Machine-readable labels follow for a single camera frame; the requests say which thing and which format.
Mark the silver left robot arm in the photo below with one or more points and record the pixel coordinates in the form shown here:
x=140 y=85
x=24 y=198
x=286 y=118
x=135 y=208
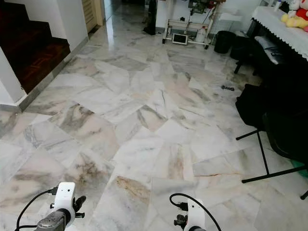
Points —
x=50 y=222

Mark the green object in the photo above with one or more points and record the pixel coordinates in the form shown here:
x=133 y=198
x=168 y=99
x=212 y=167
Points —
x=304 y=172

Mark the small black floor object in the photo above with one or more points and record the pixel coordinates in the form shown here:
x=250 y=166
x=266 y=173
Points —
x=227 y=88

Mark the dark wooden staircase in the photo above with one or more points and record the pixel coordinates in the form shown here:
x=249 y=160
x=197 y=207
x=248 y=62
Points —
x=33 y=48

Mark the black stool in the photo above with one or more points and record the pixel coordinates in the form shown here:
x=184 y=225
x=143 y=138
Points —
x=240 y=48

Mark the black waste bin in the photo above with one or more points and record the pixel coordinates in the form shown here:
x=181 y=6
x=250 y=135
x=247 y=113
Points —
x=224 y=42

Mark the black piano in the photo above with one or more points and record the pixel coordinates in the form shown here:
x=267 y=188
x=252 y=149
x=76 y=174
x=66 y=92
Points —
x=276 y=62

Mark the clear plastic bottle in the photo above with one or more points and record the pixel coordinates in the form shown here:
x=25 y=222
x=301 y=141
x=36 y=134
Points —
x=200 y=35

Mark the light wooden door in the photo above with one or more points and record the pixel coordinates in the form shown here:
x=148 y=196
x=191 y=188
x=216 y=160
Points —
x=91 y=12

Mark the white sewing machine table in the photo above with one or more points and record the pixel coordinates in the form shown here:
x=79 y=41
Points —
x=183 y=23

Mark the black upright appliance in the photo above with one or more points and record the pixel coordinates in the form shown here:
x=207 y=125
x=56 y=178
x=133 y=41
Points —
x=150 y=17

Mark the white plastic box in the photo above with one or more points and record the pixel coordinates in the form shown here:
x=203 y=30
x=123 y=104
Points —
x=229 y=17

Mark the white lace cloth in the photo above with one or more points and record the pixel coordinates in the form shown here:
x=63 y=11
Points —
x=279 y=21

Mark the yellow plush toy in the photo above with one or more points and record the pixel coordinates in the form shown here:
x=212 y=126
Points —
x=293 y=20

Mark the white and red plush toy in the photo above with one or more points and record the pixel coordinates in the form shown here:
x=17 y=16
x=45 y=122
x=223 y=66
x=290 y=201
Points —
x=299 y=7

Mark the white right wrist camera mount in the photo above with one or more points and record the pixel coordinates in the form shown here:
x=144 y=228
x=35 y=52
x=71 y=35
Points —
x=196 y=214

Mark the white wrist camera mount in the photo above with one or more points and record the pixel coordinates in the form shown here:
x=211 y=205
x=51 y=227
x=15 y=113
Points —
x=66 y=192
x=196 y=214

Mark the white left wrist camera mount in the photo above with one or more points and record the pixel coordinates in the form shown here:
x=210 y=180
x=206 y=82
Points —
x=66 y=192

